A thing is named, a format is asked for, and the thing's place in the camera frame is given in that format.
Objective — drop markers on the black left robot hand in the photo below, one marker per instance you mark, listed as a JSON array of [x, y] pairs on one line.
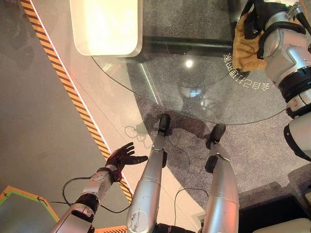
[[121, 157]]

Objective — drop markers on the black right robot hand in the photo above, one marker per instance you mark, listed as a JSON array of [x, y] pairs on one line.
[[252, 24]]

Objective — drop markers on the yellow cloth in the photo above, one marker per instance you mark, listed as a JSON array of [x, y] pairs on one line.
[[245, 52]]

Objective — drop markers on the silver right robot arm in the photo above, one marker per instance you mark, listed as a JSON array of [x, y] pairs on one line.
[[289, 55]]

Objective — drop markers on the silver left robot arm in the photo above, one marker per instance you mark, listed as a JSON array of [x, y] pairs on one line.
[[93, 187]]

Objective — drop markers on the white plastic basket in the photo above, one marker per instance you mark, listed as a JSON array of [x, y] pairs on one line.
[[105, 26]]

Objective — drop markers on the silver left robot leg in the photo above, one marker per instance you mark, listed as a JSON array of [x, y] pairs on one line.
[[148, 189]]

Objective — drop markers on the silver robot leg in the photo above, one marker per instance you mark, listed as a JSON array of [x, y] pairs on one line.
[[148, 189], [222, 189]]

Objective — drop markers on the white lettering decal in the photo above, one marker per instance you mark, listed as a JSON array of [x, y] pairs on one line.
[[243, 72]]

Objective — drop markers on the dark left robot foot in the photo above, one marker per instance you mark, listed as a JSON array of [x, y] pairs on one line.
[[164, 122]]

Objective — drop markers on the dark robot foot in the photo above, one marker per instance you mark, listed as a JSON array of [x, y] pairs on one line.
[[216, 134], [164, 122]]

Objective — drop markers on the black table base bar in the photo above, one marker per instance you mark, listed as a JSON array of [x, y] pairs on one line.
[[187, 46]]

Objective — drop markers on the black robot waist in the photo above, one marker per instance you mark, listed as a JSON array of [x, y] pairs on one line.
[[177, 228]]

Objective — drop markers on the dark right robot foot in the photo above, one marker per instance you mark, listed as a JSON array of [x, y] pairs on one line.
[[216, 134]]

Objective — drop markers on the orange green floor marker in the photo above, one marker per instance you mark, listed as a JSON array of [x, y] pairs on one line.
[[29, 194]]

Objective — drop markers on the yellow black hazard tape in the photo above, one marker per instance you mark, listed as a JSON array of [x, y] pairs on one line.
[[63, 70]]

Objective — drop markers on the silver right robot leg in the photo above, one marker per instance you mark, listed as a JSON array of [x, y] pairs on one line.
[[222, 189]]

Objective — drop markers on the black box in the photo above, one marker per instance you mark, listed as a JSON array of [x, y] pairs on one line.
[[274, 213]]

